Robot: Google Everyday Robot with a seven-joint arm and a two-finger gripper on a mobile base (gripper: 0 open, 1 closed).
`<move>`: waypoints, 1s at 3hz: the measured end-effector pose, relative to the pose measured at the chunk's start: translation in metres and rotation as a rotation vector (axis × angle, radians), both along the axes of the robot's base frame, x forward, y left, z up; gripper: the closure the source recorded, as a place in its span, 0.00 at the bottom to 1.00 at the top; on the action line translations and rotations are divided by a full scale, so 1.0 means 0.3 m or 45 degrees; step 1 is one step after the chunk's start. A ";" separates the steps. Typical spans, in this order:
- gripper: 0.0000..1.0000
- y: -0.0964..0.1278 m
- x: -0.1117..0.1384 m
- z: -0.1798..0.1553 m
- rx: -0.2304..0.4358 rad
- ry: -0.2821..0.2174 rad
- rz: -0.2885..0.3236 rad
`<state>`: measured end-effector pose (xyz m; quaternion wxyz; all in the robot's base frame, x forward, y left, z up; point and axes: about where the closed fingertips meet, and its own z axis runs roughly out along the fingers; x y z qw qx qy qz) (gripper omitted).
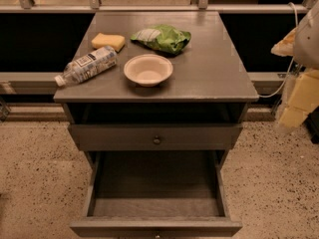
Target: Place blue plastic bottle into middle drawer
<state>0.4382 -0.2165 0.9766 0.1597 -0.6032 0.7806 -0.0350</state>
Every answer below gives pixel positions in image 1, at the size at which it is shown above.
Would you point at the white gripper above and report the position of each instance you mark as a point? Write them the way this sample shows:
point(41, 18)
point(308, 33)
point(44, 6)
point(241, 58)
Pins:
point(307, 44)

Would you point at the clear plastic water bottle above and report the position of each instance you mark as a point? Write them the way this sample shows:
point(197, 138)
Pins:
point(88, 66)

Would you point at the grey wooden drawer cabinet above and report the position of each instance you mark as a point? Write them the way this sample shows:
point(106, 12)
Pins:
point(209, 83)

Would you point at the closed grey upper drawer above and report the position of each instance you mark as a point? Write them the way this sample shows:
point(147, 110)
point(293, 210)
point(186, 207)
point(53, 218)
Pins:
point(129, 137)

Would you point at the round metal drawer knob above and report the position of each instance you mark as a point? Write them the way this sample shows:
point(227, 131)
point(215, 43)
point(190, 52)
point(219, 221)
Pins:
point(156, 140)

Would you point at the open grey bottom drawer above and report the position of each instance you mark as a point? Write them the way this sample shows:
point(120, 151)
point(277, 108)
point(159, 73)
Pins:
point(156, 194)

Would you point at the green chip bag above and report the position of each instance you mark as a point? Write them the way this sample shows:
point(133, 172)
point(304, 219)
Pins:
point(163, 38)

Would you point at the white paper bowl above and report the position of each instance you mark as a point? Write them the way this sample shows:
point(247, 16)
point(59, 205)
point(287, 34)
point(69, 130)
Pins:
point(148, 70)

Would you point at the yellow sponge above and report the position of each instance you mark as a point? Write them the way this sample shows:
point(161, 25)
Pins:
point(115, 41)

